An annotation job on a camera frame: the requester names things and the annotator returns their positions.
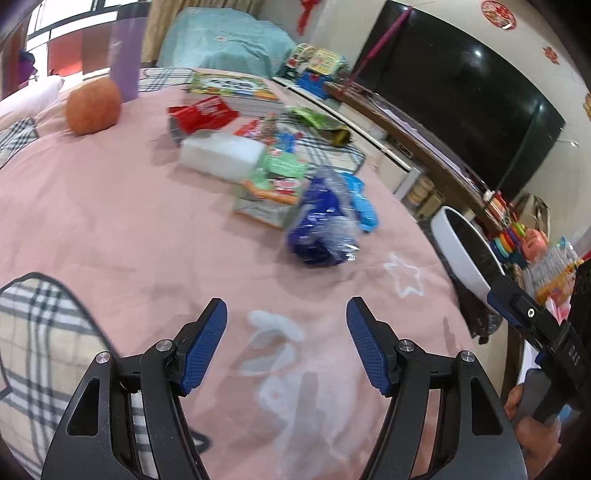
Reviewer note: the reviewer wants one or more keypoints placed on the yellow stacked containers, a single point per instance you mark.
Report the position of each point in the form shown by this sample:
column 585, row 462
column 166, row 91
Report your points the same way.
column 421, row 190

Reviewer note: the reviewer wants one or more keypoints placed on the balcony window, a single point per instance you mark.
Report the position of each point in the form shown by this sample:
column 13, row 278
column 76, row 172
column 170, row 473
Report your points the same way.
column 69, row 32

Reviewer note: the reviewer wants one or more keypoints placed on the pink blanket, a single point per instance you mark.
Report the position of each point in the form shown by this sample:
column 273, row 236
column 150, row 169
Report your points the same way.
column 138, row 221

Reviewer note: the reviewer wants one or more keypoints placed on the blue toy cash register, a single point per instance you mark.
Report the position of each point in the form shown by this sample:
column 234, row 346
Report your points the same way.
column 316, row 85

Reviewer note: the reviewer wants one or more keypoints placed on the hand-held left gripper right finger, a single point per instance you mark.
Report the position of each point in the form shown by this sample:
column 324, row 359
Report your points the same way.
column 369, row 350

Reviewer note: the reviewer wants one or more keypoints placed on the round red wall decoration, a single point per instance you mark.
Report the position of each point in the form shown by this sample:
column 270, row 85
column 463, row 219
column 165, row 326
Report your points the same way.
column 497, row 11

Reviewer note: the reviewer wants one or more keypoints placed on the white television cabinet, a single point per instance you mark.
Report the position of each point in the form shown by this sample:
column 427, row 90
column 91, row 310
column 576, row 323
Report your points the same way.
column 397, row 152

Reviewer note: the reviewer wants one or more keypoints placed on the red snack packet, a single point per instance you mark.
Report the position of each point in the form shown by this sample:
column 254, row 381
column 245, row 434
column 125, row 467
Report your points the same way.
column 201, row 113

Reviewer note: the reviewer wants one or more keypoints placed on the beige patterned curtain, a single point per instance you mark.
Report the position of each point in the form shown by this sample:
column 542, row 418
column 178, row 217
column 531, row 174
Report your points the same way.
column 157, row 27

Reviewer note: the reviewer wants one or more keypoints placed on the pink pole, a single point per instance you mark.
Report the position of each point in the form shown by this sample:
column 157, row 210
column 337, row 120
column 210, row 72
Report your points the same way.
column 376, row 50

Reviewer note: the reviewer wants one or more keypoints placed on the brown paper bag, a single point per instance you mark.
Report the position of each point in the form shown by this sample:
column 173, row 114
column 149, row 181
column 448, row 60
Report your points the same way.
column 531, row 210

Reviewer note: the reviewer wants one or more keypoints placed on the white foam block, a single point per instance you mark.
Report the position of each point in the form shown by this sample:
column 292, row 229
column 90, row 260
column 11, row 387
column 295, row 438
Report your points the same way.
column 221, row 154

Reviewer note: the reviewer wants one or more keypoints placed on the black white-rimmed trash bin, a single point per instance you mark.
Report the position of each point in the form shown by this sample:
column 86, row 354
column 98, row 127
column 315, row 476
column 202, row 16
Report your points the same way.
column 450, row 240

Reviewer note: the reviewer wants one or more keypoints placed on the orange pink toy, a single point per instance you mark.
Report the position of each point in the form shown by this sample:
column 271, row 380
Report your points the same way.
column 536, row 242

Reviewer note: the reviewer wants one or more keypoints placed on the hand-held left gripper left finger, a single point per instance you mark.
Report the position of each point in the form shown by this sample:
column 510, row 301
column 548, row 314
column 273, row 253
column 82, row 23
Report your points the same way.
column 205, row 350

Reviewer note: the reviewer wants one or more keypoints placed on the black flat television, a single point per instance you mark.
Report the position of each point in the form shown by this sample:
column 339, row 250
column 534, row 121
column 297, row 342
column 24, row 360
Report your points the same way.
column 461, row 92

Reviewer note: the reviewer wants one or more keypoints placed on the purple garment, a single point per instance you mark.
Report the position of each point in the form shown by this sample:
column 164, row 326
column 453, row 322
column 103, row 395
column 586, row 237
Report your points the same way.
column 27, row 62

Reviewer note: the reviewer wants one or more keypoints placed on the green gold snack bag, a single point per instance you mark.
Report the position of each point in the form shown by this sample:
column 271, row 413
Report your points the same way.
column 318, row 122

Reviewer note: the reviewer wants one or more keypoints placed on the purple drink bottle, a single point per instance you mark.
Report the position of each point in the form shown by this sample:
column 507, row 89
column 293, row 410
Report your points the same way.
column 127, row 60

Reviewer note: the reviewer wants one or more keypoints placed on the pale pink cushion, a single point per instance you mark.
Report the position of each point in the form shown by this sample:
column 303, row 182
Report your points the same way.
column 32, row 99

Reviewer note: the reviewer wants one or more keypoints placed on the gold figure wall decoration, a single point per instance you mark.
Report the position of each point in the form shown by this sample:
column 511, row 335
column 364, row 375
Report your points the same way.
column 587, row 104

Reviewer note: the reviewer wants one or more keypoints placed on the colourful activity toy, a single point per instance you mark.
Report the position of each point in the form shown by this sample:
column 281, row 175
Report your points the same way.
column 327, row 61

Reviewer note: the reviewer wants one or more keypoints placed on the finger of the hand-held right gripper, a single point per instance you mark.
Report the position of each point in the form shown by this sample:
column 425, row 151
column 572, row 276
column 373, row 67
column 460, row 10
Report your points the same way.
column 517, row 304

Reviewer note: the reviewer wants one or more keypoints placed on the orange fruit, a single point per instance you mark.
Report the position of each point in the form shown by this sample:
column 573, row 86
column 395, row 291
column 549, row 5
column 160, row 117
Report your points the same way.
column 92, row 107

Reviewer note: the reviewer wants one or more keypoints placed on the green orange snack packet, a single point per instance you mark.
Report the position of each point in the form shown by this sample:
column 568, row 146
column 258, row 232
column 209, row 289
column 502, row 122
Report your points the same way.
column 268, row 203

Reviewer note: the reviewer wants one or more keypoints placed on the person's right hand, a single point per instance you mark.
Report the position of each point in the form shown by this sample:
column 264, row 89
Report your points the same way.
column 535, row 438

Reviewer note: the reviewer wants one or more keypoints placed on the teal cloth covered armchair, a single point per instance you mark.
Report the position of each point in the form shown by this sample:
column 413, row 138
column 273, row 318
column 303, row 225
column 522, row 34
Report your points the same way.
column 221, row 41

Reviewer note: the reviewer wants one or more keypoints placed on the red paper character decoration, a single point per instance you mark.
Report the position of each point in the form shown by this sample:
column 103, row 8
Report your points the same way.
column 551, row 54

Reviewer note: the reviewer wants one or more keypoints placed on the light blue plastic toy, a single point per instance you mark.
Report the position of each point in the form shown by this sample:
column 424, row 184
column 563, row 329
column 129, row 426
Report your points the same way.
column 362, row 203

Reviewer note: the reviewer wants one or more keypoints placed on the blue item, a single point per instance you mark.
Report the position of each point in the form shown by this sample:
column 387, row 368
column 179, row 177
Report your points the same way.
column 321, row 221

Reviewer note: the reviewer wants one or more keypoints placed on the red blue candy wrappers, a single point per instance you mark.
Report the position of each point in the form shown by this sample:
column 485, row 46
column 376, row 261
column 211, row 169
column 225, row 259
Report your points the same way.
column 265, row 134

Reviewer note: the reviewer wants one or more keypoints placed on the green picture book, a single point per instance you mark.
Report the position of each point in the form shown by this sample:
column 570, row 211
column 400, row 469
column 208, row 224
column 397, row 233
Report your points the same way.
column 235, row 90

